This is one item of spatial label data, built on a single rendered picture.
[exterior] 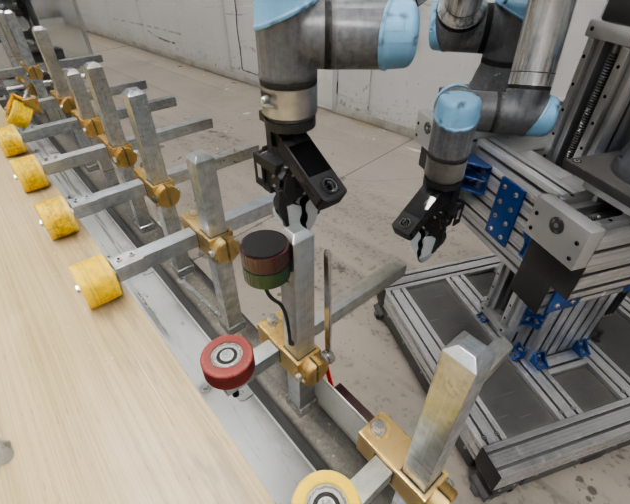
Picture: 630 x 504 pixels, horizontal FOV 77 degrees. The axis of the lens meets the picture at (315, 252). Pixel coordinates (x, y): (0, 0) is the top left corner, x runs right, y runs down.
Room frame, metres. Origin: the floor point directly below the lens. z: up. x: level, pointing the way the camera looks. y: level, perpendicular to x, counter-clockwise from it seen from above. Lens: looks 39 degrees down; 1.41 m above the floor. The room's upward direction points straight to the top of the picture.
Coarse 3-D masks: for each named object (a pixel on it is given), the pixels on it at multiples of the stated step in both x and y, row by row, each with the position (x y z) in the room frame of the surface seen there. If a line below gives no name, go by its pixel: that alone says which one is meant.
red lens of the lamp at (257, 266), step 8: (288, 240) 0.38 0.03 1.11; (240, 248) 0.37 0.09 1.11; (288, 248) 0.37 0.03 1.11; (240, 256) 0.37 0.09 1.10; (248, 256) 0.35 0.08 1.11; (280, 256) 0.35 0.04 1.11; (288, 256) 0.37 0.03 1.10; (248, 264) 0.35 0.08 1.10; (256, 264) 0.35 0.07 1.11; (264, 264) 0.35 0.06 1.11; (272, 264) 0.35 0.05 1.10; (280, 264) 0.35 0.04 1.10; (256, 272) 0.35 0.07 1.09; (264, 272) 0.35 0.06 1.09; (272, 272) 0.35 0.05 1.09
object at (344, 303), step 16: (384, 272) 0.60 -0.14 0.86; (400, 272) 0.61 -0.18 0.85; (352, 288) 0.56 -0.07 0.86; (368, 288) 0.56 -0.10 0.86; (384, 288) 0.58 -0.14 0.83; (336, 304) 0.51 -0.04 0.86; (352, 304) 0.52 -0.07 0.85; (320, 320) 0.47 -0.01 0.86; (336, 320) 0.50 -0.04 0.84; (256, 352) 0.40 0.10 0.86; (272, 352) 0.40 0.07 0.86; (256, 368) 0.38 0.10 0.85
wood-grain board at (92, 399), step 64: (0, 192) 0.85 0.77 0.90; (0, 256) 0.60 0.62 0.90; (64, 256) 0.60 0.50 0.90; (0, 320) 0.44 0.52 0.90; (64, 320) 0.44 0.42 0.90; (128, 320) 0.44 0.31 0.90; (0, 384) 0.32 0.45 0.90; (64, 384) 0.32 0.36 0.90; (128, 384) 0.32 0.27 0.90; (192, 384) 0.32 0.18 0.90; (64, 448) 0.23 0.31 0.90; (128, 448) 0.23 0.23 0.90; (192, 448) 0.23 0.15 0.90
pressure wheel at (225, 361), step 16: (224, 336) 0.40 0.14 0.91; (240, 336) 0.40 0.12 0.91; (208, 352) 0.37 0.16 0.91; (224, 352) 0.37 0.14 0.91; (240, 352) 0.37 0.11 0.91; (208, 368) 0.34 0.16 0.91; (224, 368) 0.34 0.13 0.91; (240, 368) 0.34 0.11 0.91; (224, 384) 0.33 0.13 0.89; (240, 384) 0.33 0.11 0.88
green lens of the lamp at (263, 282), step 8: (288, 264) 0.37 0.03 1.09; (248, 272) 0.35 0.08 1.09; (280, 272) 0.35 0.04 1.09; (288, 272) 0.37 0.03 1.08; (248, 280) 0.35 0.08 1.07; (256, 280) 0.35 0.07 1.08; (264, 280) 0.35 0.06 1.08; (272, 280) 0.35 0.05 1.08; (280, 280) 0.35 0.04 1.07; (256, 288) 0.35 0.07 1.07; (264, 288) 0.35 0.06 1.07; (272, 288) 0.35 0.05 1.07
